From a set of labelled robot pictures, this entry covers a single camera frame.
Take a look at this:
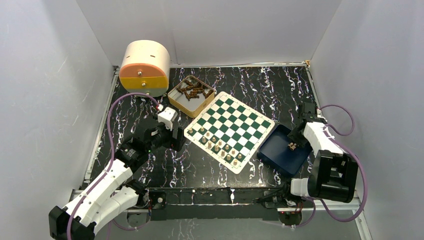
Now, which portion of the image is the green white chess board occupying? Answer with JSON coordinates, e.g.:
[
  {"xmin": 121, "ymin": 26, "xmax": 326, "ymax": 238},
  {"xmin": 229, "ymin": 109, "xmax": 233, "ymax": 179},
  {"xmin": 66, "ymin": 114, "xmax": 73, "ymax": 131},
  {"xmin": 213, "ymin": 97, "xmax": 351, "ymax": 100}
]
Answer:
[{"xmin": 184, "ymin": 92, "xmax": 276, "ymax": 174}]

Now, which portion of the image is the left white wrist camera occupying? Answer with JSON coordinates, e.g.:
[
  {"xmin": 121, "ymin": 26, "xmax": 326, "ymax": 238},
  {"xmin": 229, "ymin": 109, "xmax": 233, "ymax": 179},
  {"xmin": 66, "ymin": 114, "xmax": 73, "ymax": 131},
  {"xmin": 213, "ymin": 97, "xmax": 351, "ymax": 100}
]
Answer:
[{"xmin": 157, "ymin": 107, "xmax": 178, "ymax": 131}]

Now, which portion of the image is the pile of dark chess pieces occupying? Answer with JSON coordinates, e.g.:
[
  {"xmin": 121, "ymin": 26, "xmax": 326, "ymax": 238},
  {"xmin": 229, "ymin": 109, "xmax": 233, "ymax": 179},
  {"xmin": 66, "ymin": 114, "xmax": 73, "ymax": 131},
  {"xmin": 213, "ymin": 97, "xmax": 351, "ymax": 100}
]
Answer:
[{"xmin": 176, "ymin": 80, "xmax": 215, "ymax": 101}]

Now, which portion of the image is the cream round drawer box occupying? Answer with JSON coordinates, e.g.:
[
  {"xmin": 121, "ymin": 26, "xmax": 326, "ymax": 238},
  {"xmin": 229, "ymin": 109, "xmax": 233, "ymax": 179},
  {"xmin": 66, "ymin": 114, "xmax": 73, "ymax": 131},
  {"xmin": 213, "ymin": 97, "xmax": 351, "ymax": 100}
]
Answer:
[{"xmin": 119, "ymin": 40, "xmax": 171, "ymax": 97}]

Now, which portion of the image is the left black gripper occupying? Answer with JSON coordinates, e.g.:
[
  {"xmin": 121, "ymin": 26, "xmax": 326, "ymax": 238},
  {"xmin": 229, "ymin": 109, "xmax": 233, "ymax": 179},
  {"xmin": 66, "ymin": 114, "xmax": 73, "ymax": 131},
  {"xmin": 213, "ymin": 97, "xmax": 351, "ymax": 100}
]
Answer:
[{"xmin": 146, "ymin": 115, "xmax": 187, "ymax": 153}]

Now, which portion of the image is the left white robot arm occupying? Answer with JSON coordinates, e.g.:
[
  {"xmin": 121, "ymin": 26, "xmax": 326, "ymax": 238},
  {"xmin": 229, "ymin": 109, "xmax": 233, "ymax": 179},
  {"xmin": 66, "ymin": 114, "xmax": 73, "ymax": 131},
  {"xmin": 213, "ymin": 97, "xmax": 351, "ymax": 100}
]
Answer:
[{"xmin": 48, "ymin": 122, "xmax": 186, "ymax": 240}]

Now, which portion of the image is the dark blue tray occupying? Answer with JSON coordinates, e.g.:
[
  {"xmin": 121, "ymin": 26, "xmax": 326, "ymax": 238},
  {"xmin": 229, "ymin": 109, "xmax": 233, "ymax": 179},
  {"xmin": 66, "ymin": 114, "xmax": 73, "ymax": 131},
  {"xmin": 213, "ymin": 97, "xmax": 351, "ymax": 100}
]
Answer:
[{"xmin": 256, "ymin": 124, "xmax": 312, "ymax": 178}]

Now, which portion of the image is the pile of light chess pieces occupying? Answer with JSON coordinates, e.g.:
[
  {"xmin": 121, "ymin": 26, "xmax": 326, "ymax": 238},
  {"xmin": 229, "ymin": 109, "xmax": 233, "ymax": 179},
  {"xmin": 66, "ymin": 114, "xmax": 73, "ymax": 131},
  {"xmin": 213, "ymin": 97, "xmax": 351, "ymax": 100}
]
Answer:
[{"xmin": 287, "ymin": 142, "xmax": 297, "ymax": 151}]

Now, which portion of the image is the tan square tin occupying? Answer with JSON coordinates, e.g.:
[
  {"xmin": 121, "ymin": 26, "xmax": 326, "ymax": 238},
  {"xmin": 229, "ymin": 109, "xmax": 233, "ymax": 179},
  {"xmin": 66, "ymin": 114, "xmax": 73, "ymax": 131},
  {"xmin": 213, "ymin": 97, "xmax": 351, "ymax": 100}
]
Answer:
[{"xmin": 167, "ymin": 75, "xmax": 216, "ymax": 119}]

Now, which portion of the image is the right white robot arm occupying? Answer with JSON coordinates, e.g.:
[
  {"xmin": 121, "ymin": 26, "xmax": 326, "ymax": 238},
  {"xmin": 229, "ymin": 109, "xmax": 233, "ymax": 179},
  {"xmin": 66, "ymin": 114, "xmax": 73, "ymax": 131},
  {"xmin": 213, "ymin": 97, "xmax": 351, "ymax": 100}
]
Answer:
[{"xmin": 281, "ymin": 102, "xmax": 358, "ymax": 207}]

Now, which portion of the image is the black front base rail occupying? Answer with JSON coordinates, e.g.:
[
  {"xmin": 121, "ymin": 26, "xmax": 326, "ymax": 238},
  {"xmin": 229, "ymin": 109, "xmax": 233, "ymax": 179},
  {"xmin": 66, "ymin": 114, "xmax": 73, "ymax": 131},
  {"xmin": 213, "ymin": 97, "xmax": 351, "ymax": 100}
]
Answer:
[{"xmin": 149, "ymin": 187, "xmax": 294, "ymax": 221}]

